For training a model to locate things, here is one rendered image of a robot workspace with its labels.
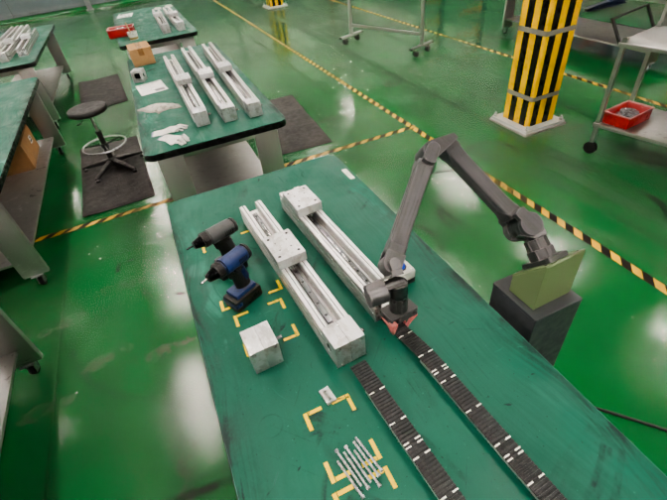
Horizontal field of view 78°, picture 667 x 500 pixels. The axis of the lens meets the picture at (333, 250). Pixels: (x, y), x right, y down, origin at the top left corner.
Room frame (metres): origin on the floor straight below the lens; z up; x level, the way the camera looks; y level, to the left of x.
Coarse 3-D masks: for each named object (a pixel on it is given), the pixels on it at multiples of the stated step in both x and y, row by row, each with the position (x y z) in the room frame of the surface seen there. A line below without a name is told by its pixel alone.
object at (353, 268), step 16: (288, 208) 1.53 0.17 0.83; (304, 224) 1.37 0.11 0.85; (320, 224) 1.39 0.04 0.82; (320, 240) 1.24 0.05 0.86; (336, 240) 1.27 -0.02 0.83; (336, 256) 1.13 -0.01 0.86; (352, 256) 1.15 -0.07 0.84; (336, 272) 1.12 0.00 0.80; (352, 272) 1.04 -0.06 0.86; (368, 272) 1.05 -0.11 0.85; (352, 288) 1.02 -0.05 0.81; (384, 304) 0.91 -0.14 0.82
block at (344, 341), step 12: (336, 324) 0.81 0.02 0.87; (348, 324) 0.80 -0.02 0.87; (324, 336) 0.79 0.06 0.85; (336, 336) 0.77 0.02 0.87; (348, 336) 0.76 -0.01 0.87; (360, 336) 0.76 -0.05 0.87; (336, 348) 0.72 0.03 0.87; (348, 348) 0.74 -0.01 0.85; (360, 348) 0.75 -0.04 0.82; (336, 360) 0.72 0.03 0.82; (348, 360) 0.74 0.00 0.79
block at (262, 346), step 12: (264, 324) 0.85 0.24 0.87; (252, 336) 0.81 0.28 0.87; (264, 336) 0.80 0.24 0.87; (276, 336) 0.83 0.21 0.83; (252, 348) 0.76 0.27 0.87; (264, 348) 0.76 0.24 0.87; (276, 348) 0.77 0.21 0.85; (252, 360) 0.74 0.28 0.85; (264, 360) 0.75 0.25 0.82; (276, 360) 0.76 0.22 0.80
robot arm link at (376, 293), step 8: (392, 264) 0.87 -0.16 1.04; (400, 264) 0.87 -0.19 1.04; (392, 272) 0.85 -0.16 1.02; (400, 272) 0.85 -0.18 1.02; (368, 288) 0.83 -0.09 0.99; (376, 288) 0.83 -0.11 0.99; (384, 288) 0.83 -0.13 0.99; (368, 296) 0.81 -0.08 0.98; (376, 296) 0.81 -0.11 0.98; (384, 296) 0.81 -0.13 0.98; (368, 304) 0.82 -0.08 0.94; (376, 304) 0.80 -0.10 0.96
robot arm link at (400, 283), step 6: (384, 282) 0.85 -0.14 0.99; (390, 282) 0.84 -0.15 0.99; (396, 282) 0.84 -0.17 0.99; (402, 282) 0.84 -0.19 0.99; (390, 288) 0.83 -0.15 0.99; (396, 288) 0.83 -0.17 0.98; (402, 288) 0.82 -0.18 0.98; (390, 294) 0.83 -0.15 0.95; (396, 294) 0.82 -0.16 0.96; (402, 294) 0.82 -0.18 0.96; (396, 300) 0.82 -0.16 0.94; (402, 300) 0.82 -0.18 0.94
